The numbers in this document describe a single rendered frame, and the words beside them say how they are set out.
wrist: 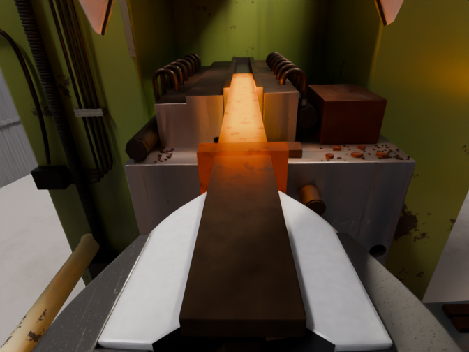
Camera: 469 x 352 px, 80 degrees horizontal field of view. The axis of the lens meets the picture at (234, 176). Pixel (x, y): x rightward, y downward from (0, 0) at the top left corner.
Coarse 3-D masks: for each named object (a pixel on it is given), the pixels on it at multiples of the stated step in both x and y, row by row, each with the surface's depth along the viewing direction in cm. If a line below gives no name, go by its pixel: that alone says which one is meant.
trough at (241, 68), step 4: (236, 60) 70; (240, 60) 74; (244, 60) 74; (248, 60) 73; (236, 64) 67; (240, 64) 72; (244, 64) 72; (248, 64) 71; (236, 68) 64; (240, 68) 65; (244, 68) 65; (248, 68) 64; (236, 72) 60; (240, 72) 60; (244, 72) 60; (248, 72) 60; (252, 72) 51
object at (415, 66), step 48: (336, 0) 67; (432, 0) 44; (336, 48) 68; (384, 48) 48; (432, 48) 48; (384, 96) 52; (432, 96) 51; (432, 144) 56; (432, 192) 61; (432, 240) 67
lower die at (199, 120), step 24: (216, 72) 58; (264, 72) 55; (168, 96) 43; (192, 96) 39; (216, 96) 39; (264, 96) 38; (288, 96) 38; (168, 120) 40; (192, 120) 40; (216, 120) 40; (264, 120) 40; (288, 120) 40; (168, 144) 42; (192, 144) 42
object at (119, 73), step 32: (0, 0) 46; (32, 0) 46; (128, 0) 46; (160, 0) 63; (160, 32) 63; (0, 64) 51; (32, 64) 51; (64, 64) 50; (96, 64) 50; (128, 64) 50; (160, 64) 63; (64, 96) 53; (128, 96) 53; (160, 96) 63; (32, 128) 56; (128, 128) 56; (64, 160) 59; (64, 192) 63; (96, 192) 63; (128, 192) 63; (64, 224) 67; (128, 224) 67
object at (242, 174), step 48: (240, 96) 28; (240, 144) 15; (240, 192) 11; (240, 240) 8; (288, 240) 8; (192, 288) 7; (240, 288) 7; (288, 288) 7; (192, 336) 6; (240, 336) 6; (288, 336) 6
